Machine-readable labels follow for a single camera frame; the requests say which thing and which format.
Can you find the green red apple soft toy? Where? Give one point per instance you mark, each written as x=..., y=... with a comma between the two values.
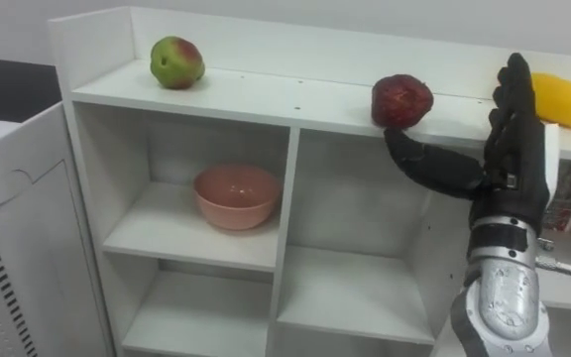
x=176, y=63

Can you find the white appliance with vents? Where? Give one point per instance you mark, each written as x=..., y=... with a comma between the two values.
x=18, y=238

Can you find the dark red apple soft toy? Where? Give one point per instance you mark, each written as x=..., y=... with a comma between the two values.
x=401, y=101

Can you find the white shelf unit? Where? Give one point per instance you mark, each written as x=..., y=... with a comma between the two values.
x=275, y=198

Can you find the pink bowl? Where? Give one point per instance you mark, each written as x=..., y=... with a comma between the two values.
x=236, y=196

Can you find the yellow mango soft toy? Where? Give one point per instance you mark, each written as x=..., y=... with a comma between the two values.
x=565, y=101

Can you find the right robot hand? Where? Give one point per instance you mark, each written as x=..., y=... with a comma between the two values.
x=513, y=163

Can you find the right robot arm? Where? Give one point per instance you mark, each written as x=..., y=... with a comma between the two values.
x=503, y=297

